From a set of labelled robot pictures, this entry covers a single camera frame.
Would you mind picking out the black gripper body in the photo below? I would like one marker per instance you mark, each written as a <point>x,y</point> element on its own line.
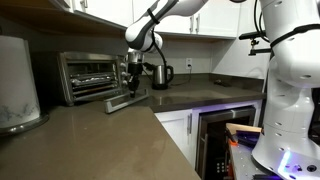
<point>135,69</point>

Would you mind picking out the glass toaster oven door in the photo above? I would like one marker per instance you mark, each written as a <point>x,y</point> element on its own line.
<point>125,101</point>

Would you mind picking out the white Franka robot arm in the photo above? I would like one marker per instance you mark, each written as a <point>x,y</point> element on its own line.
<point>293,93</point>

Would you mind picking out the oven control knob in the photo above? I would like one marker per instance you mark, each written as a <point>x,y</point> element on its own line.
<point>123,65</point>
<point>125,83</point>
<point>124,74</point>

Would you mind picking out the stainless steel toaster oven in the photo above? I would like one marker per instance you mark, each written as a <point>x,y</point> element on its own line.
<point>90,78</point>

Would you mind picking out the stainless steel electric kettle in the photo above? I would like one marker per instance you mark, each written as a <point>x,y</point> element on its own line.
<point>161,77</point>

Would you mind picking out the white lower cabinet door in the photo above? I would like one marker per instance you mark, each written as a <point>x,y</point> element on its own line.
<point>176,133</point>

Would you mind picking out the small dark countertop object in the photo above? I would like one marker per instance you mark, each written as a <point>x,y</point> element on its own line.
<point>221,82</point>

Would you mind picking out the built-in black undercounter appliance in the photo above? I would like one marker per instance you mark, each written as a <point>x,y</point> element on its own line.
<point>220,140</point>

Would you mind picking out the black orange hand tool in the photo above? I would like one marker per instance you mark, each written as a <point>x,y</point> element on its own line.
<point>232,141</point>

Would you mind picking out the white paper towel roll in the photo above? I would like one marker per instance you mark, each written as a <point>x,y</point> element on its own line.
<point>16,83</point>

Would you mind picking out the wooden board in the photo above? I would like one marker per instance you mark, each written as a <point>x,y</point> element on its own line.
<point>243,128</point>

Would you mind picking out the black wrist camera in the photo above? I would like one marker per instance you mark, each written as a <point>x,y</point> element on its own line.
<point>148,66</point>

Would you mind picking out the white wall outlet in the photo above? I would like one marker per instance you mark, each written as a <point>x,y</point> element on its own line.
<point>189,63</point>

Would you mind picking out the black camera on stand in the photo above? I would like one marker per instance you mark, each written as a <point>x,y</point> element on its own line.
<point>255,40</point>

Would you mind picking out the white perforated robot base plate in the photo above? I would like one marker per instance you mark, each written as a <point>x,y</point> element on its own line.
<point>246,160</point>

